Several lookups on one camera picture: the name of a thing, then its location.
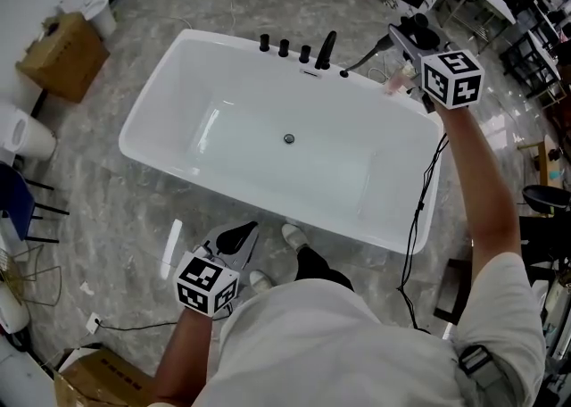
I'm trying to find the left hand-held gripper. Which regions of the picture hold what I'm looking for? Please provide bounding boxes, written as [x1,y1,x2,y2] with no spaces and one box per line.
[177,220,261,320]

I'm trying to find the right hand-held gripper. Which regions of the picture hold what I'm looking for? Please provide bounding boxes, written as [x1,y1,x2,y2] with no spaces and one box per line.
[386,12,486,114]

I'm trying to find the black shower hose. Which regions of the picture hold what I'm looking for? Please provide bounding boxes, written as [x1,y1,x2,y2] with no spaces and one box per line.
[345,48,374,74]

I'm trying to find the person's left forearm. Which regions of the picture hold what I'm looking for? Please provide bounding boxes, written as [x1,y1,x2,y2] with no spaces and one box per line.
[153,306,215,407]

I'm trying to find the person's right forearm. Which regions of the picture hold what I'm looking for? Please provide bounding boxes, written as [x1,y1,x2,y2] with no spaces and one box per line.
[434,104,523,281]

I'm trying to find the white bathtub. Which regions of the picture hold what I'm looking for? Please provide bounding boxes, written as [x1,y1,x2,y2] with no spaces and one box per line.
[118,29,446,256]

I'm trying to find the person's left white shoe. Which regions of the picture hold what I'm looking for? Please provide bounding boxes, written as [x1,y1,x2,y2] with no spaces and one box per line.
[248,270,274,293]

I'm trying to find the person's white shoe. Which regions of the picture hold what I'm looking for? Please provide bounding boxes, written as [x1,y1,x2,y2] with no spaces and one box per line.
[248,270,274,293]
[280,223,309,253]

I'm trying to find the pink soap bottle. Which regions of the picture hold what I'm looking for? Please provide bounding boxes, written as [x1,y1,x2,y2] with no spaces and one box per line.
[383,61,418,96]

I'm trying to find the person's right white shoe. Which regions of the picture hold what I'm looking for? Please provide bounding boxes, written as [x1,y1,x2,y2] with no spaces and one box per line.
[280,223,309,253]

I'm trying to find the person's black trousers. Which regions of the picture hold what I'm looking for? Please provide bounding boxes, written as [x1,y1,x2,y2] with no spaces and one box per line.
[294,246,356,293]

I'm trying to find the black curved faucet spout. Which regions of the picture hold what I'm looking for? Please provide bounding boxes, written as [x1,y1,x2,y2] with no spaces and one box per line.
[314,30,338,71]

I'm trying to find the person's white shirt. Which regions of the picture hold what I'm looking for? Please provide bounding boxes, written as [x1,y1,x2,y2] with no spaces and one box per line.
[146,251,548,407]

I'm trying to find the gold side table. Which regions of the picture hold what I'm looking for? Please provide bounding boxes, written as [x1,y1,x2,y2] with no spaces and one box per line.
[517,132,567,187]

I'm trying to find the open cardboard box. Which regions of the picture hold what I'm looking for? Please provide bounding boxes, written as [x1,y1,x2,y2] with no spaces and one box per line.
[53,346,157,407]

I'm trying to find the dark wooden table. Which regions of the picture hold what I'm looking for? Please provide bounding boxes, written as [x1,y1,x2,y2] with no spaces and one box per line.
[433,215,571,326]

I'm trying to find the blue chair with black legs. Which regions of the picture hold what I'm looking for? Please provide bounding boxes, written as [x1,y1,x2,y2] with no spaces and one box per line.
[0,162,71,245]

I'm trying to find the white toilet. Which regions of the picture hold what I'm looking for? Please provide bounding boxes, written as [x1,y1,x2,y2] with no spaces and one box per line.
[0,282,31,335]
[57,0,118,38]
[0,101,58,163]

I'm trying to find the brown cardboard box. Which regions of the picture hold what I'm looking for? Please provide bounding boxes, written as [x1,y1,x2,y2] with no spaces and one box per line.
[15,12,112,104]

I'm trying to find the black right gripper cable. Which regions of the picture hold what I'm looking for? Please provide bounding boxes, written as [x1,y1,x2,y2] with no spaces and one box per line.
[395,132,450,335]

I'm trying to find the thin white floor cable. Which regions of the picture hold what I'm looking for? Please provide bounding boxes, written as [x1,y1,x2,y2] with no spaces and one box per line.
[171,0,244,36]

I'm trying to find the grey arm strap with buckle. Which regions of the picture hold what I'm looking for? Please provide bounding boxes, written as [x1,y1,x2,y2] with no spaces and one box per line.
[457,342,514,397]

